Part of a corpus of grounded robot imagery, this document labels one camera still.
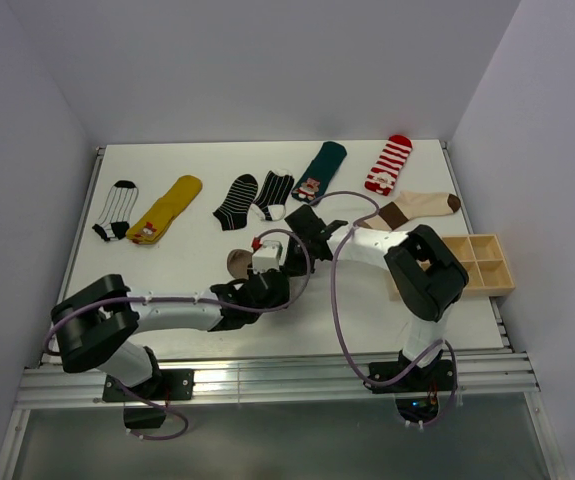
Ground tan sock with maroon stripes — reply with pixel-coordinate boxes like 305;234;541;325
227;249;285;280

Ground wooden compartment tray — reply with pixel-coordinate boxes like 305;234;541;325
442;234;515;298

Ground black horizontal-striped ankle sock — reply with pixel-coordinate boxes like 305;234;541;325
212;174;258;231

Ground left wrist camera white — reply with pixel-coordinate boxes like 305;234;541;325
247;238;283;274

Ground dark green reindeer sock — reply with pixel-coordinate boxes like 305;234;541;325
291;141;347;202

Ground white black vertical-striped sock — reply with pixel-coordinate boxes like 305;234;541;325
92;180;139;242

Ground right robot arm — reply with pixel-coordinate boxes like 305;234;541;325
285;205;469;390

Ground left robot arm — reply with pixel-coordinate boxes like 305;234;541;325
51;270;290;399

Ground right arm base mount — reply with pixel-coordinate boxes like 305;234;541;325
363;354;458;430

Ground red white striped santa sock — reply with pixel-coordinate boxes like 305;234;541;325
364;134;413;196

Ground mustard yellow sock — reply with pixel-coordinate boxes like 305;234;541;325
126;175;203;245

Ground cream and brown sock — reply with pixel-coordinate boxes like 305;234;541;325
358;191;461;231

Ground black vertical-striped ankle sock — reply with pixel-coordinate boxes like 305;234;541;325
252;170;295;222

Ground aluminium table frame rail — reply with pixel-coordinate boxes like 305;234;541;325
13;351;540;410

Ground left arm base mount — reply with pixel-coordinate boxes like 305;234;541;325
102;368;194;434

